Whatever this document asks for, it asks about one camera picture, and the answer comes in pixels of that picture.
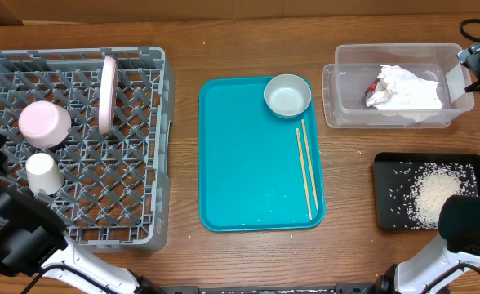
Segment white cup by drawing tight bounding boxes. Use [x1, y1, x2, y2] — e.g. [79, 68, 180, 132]
[25, 153, 64, 195]

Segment white napkin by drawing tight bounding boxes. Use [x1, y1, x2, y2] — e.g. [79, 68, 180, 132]
[367, 65, 443, 122]

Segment red snack wrapper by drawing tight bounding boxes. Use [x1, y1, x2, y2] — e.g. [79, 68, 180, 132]
[365, 78, 380, 106]

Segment pile of rice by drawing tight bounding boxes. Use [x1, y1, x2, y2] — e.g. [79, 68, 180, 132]
[385, 162, 478, 230]

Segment large white plate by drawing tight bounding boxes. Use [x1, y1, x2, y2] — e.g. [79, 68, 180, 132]
[98, 56, 118, 134]

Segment wooden chopstick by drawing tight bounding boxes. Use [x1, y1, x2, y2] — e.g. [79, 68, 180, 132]
[301, 118, 318, 210]
[296, 127, 313, 221]

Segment grey saucer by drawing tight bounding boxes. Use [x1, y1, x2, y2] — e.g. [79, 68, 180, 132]
[264, 73, 313, 119]

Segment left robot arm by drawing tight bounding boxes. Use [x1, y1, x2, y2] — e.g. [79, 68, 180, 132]
[0, 134, 164, 294]

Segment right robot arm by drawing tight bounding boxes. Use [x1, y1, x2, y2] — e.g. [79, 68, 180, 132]
[363, 33, 480, 293]

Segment grey dishwasher rack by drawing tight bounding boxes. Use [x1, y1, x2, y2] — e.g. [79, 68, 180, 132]
[0, 47, 176, 251]

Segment clear plastic bin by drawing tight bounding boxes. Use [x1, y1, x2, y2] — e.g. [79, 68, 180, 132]
[322, 43, 474, 128]

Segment black tray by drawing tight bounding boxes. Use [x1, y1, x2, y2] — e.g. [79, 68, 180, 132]
[372, 152, 480, 230]

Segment teal plastic tray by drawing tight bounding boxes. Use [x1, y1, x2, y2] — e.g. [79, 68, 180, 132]
[198, 77, 326, 232]

